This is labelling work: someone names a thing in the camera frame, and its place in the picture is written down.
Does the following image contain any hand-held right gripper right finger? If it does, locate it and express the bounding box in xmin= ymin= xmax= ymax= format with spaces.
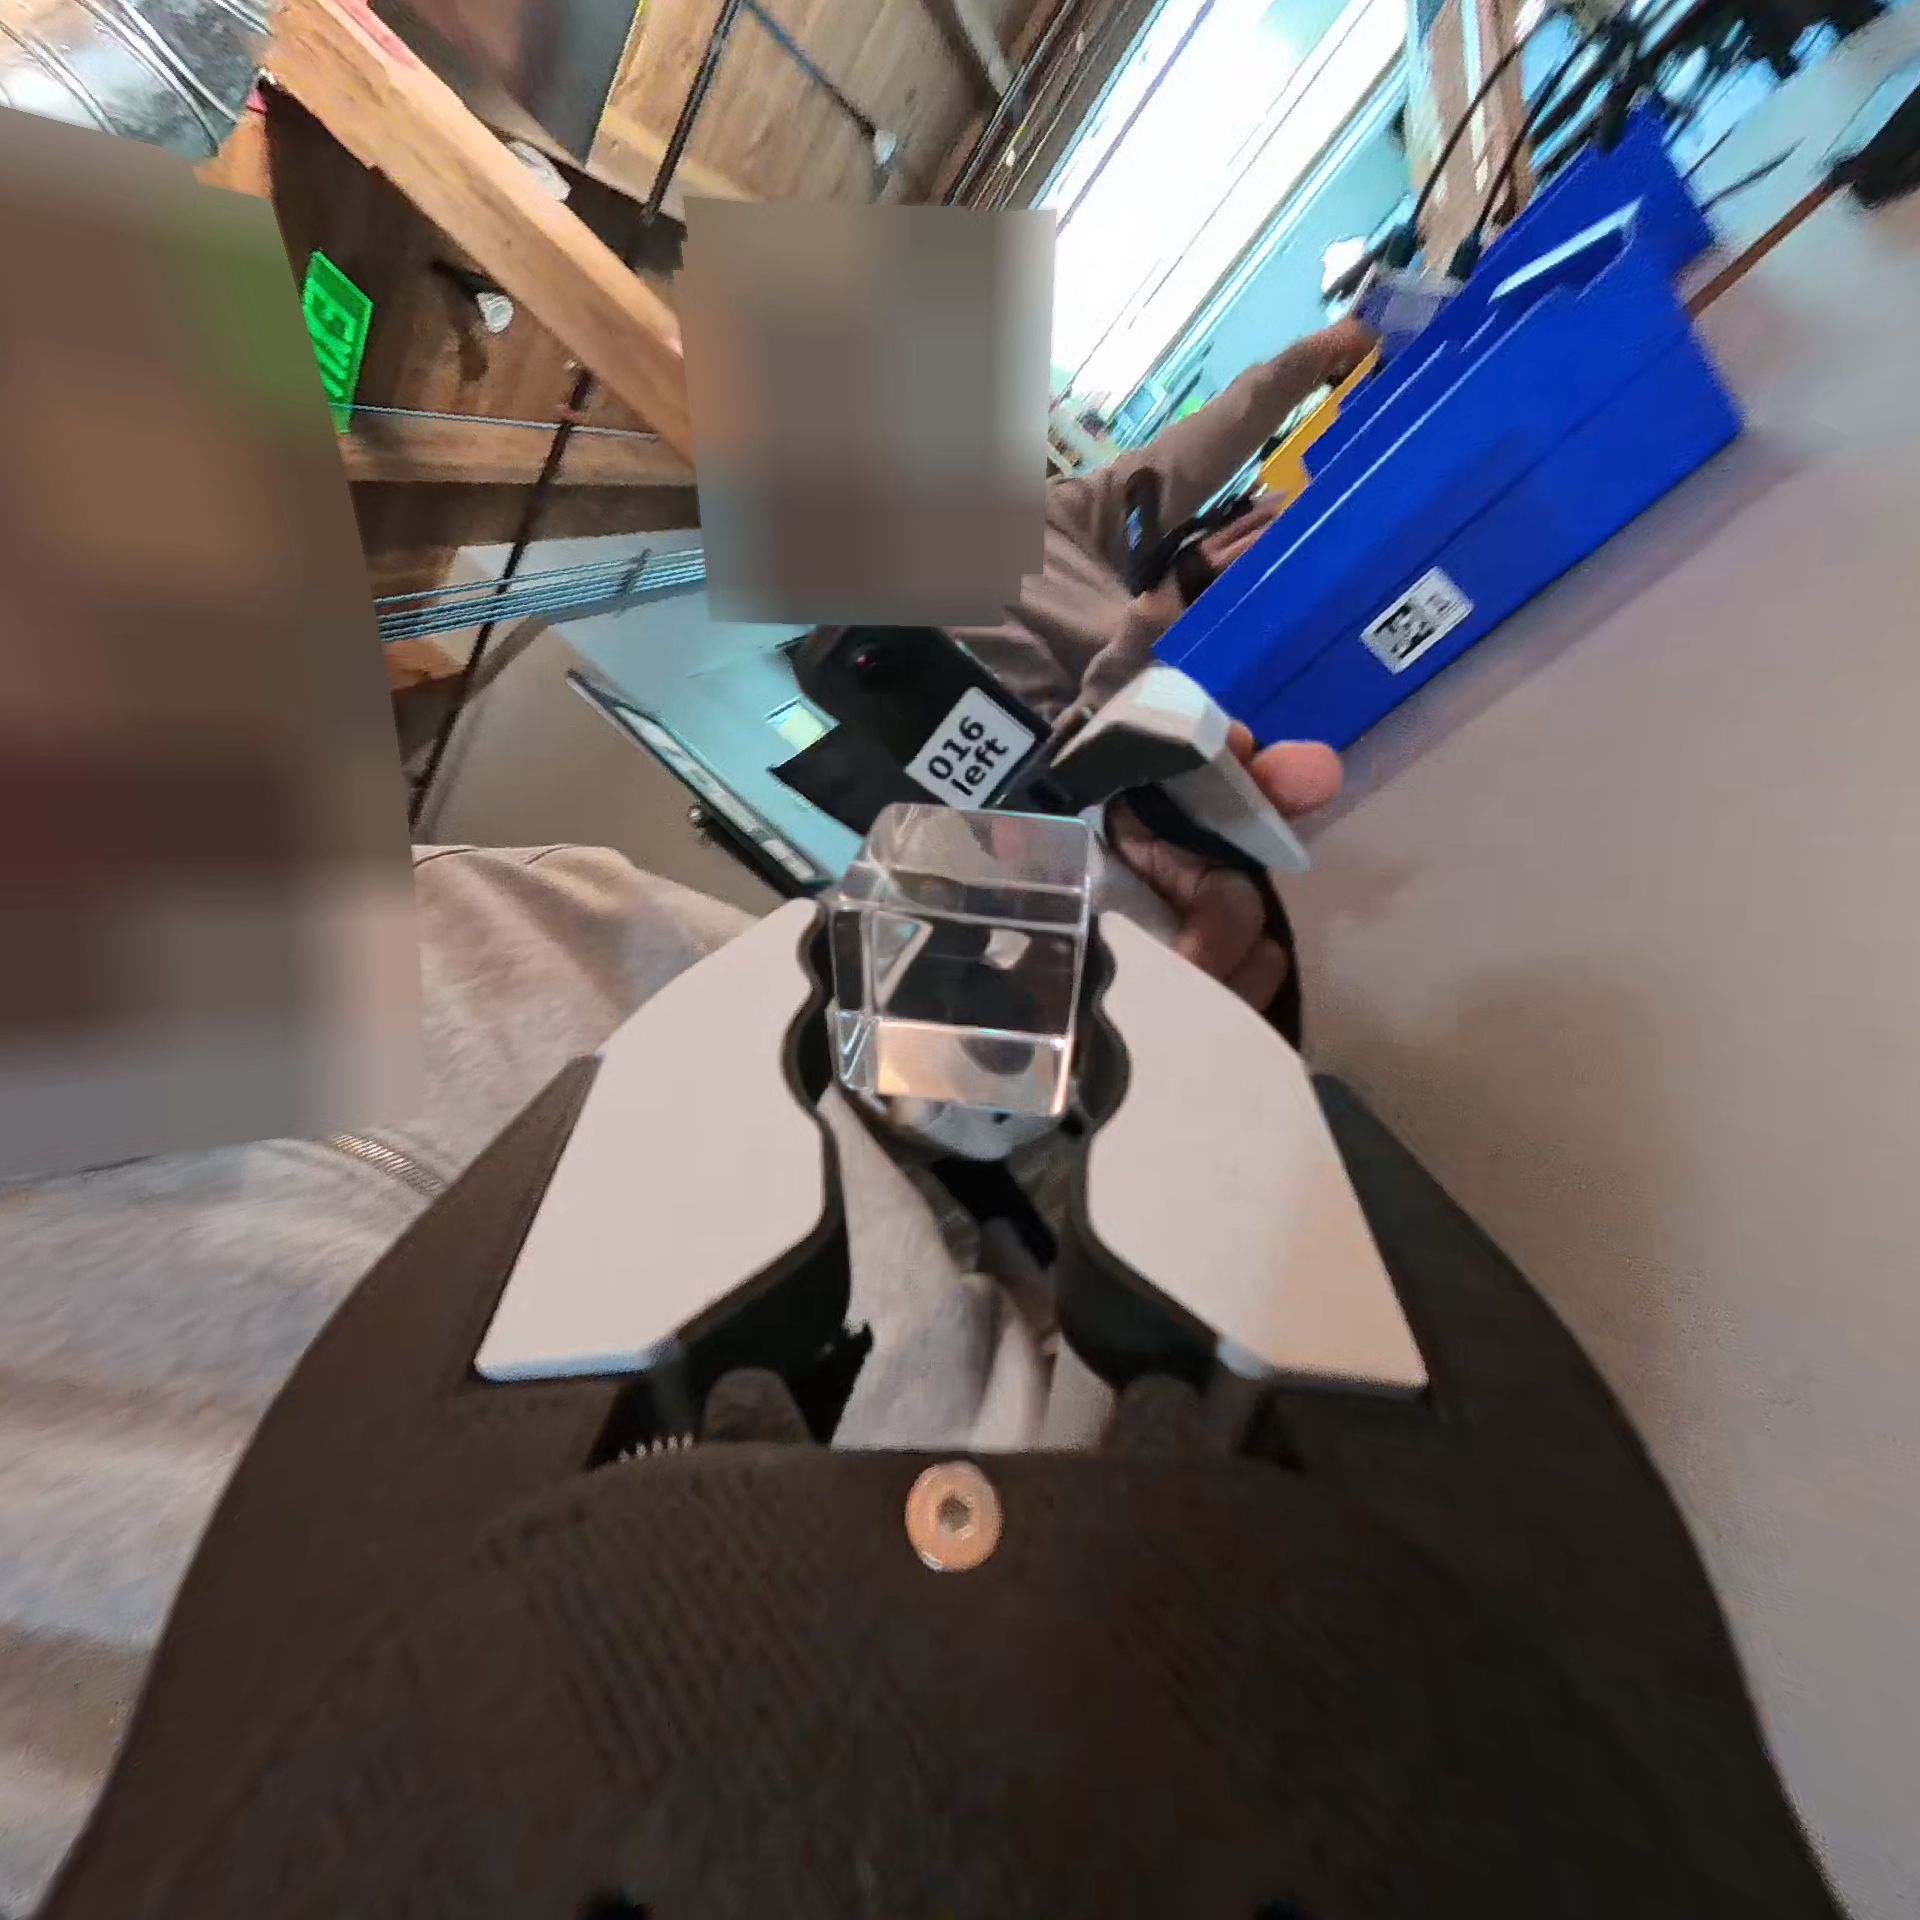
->
xmin=1056 ymin=915 xmax=1431 ymax=1402

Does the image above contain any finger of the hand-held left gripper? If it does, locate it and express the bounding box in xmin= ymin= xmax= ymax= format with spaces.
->
xmin=1049 ymin=666 xmax=1238 ymax=814
xmin=1116 ymin=741 xmax=1316 ymax=878

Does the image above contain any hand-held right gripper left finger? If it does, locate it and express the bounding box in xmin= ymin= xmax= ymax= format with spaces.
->
xmin=473 ymin=900 xmax=857 ymax=1432

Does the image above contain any clear acrylic cube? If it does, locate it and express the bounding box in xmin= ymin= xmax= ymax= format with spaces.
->
xmin=826 ymin=804 xmax=1106 ymax=1119

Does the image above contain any person's left forearm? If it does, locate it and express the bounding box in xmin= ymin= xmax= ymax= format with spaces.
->
xmin=831 ymin=1102 xmax=1065 ymax=1451

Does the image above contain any person's left hand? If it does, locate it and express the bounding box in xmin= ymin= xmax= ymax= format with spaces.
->
xmin=1109 ymin=741 xmax=1348 ymax=1008

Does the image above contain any black handheld device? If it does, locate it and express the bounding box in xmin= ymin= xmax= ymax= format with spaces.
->
xmin=1126 ymin=465 xmax=1206 ymax=605

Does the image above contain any dark framed board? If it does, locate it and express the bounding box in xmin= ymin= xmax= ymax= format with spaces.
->
xmin=570 ymin=666 xmax=842 ymax=891

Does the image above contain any blue plastic bin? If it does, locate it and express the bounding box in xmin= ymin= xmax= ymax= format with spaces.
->
xmin=1152 ymin=103 xmax=1744 ymax=753

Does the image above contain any person's grey hoodie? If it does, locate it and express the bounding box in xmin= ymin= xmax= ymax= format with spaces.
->
xmin=0 ymin=839 xmax=804 ymax=1913

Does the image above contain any wooden beam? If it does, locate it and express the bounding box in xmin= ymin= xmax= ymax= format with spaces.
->
xmin=260 ymin=0 xmax=709 ymax=469

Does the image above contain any green exit sign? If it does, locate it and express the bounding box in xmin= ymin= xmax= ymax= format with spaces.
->
xmin=300 ymin=253 xmax=376 ymax=433

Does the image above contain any silver air duct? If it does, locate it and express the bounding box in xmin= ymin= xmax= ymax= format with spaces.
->
xmin=0 ymin=0 xmax=280 ymax=161

